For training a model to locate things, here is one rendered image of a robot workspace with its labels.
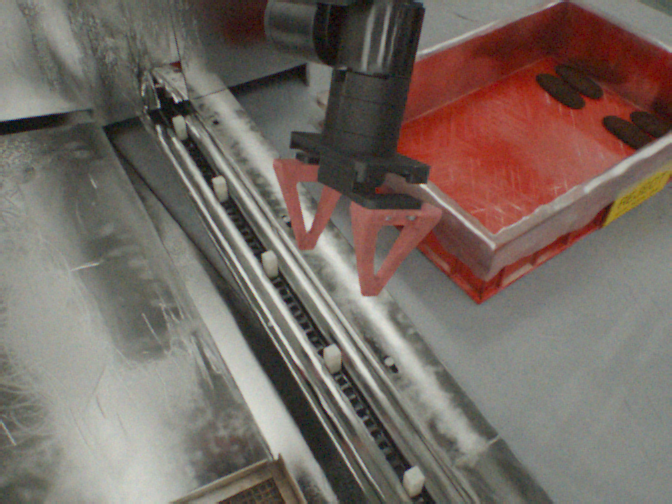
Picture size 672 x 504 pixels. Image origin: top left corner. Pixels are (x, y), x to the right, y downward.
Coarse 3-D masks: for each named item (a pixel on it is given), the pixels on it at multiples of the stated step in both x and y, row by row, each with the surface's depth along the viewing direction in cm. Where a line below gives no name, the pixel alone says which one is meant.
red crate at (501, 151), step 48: (480, 96) 96; (528, 96) 96; (432, 144) 89; (480, 144) 89; (528, 144) 89; (576, 144) 89; (624, 144) 89; (480, 192) 82; (528, 192) 82; (432, 240) 73; (576, 240) 76; (480, 288) 69
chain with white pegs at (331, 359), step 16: (176, 128) 85; (192, 144) 86; (208, 176) 82; (224, 192) 78; (224, 208) 78; (240, 224) 76; (256, 240) 74; (272, 256) 69; (272, 272) 70; (288, 304) 68; (304, 320) 67; (320, 352) 65; (336, 352) 61; (336, 368) 62; (352, 400) 61; (368, 416) 60; (368, 432) 59; (400, 464) 57; (400, 480) 56; (416, 480) 53
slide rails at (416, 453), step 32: (160, 128) 87; (192, 128) 87; (192, 160) 82; (224, 160) 82; (224, 224) 75; (256, 224) 75; (288, 256) 72; (256, 288) 69; (288, 320) 66; (320, 320) 66; (352, 352) 63; (320, 384) 61; (352, 416) 59; (384, 416) 59; (416, 448) 57; (384, 480) 55; (448, 480) 55
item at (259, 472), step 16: (256, 464) 50; (272, 464) 51; (224, 480) 49; (240, 480) 50; (256, 480) 50; (272, 480) 51; (288, 480) 51; (192, 496) 48; (208, 496) 49; (224, 496) 49; (272, 496) 50; (288, 496) 50
